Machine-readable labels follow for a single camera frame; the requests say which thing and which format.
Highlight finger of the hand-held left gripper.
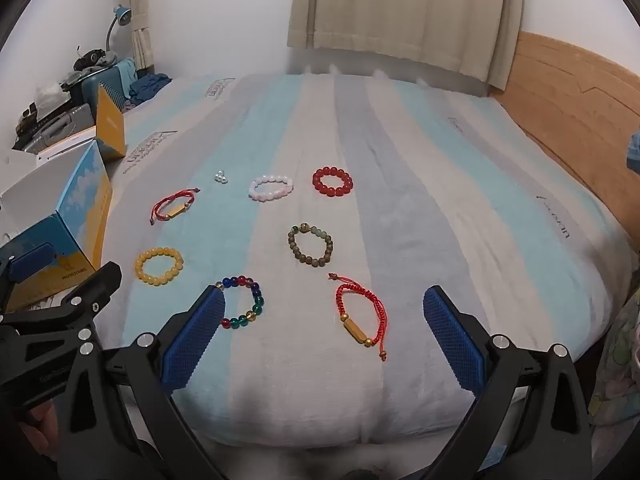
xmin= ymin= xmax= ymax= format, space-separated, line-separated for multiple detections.
xmin=0 ymin=242 xmax=58 ymax=313
xmin=0 ymin=261 xmax=123 ymax=356

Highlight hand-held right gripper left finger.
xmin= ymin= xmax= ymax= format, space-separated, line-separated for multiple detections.
xmin=57 ymin=285 xmax=226 ymax=480

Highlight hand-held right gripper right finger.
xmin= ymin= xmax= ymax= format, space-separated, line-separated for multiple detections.
xmin=422 ymin=285 xmax=601 ymax=480

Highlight red cord bracelet gold bar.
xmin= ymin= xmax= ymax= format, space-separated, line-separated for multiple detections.
xmin=327 ymin=272 xmax=390 ymax=362
xmin=149 ymin=187 xmax=202 ymax=227

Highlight red bead bracelet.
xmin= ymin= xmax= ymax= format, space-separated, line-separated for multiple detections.
xmin=312 ymin=166 xmax=354 ymax=196

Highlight person's left hand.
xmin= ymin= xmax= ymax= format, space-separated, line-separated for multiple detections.
xmin=19 ymin=402 xmax=60 ymax=461

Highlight blue and yellow printed box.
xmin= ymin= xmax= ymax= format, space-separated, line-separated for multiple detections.
xmin=0 ymin=140 xmax=113 ymax=311

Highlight white flat box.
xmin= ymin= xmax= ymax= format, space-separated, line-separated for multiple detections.
xmin=35 ymin=130 xmax=98 ymax=167

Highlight silver suitcase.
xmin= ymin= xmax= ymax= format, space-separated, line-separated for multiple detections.
xmin=12 ymin=102 xmax=96 ymax=153

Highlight striped bed blanket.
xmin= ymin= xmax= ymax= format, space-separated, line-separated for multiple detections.
xmin=97 ymin=72 xmax=633 ymax=451

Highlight yellow cardboard box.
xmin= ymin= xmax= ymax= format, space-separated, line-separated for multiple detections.
xmin=95 ymin=84 xmax=126 ymax=161

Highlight white plastic bag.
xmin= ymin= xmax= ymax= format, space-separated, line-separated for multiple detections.
xmin=35 ymin=82 xmax=67 ymax=111

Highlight floral cloth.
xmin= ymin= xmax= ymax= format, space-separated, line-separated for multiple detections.
xmin=590 ymin=290 xmax=640 ymax=426

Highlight teal suitcase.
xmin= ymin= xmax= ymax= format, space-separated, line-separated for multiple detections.
xmin=82 ymin=59 xmax=138 ymax=107

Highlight dark blue clothes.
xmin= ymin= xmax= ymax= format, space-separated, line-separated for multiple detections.
xmin=129 ymin=74 xmax=172 ymax=106

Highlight black bag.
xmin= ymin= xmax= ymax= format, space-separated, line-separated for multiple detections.
xmin=72 ymin=49 xmax=118 ymax=73

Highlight narrow tied beige curtain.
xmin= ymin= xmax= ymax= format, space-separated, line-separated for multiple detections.
xmin=127 ymin=0 xmax=157 ymax=72

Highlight wooden headboard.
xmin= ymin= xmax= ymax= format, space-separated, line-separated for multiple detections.
xmin=490 ymin=30 xmax=640 ymax=206

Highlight blue desk lamp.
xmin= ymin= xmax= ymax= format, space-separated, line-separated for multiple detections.
xmin=105 ymin=4 xmax=133 ymax=53

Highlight wide beige curtain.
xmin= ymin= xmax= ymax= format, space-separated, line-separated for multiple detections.
xmin=287 ymin=0 xmax=526 ymax=88

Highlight yellow bead bracelet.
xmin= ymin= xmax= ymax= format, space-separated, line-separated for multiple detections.
xmin=133 ymin=246 xmax=184 ymax=286

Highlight multicolour glass bead bracelet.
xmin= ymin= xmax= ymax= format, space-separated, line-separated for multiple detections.
xmin=215 ymin=275 xmax=266 ymax=332

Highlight green brown bead bracelet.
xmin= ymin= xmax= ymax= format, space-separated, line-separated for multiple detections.
xmin=287 ymin=223 xmax=334 ymax=267

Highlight pink bead bracelet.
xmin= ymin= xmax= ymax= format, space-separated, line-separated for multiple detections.
xmin=248 ymin=174 xmax=295 ymax=203

